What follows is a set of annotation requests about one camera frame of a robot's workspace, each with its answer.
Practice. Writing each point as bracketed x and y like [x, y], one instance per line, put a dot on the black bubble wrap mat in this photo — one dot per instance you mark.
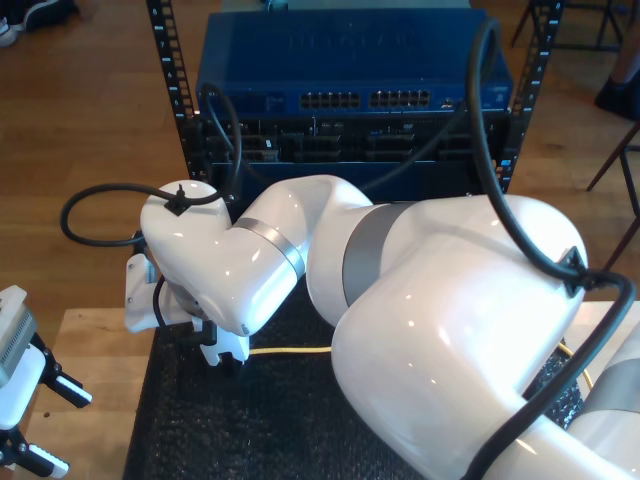
[225, 425]

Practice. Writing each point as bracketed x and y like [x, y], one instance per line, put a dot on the black rack server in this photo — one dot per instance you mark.
[325, 145]

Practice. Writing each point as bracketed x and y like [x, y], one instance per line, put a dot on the person's foot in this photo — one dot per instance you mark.
[50, 12]
[6, 32]

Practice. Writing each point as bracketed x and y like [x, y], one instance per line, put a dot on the dark legged chair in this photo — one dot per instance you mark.
[627, 172]

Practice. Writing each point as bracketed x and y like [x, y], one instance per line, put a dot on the black metal stool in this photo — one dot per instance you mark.
[590, 47]

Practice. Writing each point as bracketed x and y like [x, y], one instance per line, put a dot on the person's leg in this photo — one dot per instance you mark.
[625, 95]

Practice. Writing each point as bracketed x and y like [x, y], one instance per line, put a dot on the black rack frame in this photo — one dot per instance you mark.
[170, 60]

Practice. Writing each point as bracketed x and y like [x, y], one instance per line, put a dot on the blue network switch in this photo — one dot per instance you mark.
[350, 60]

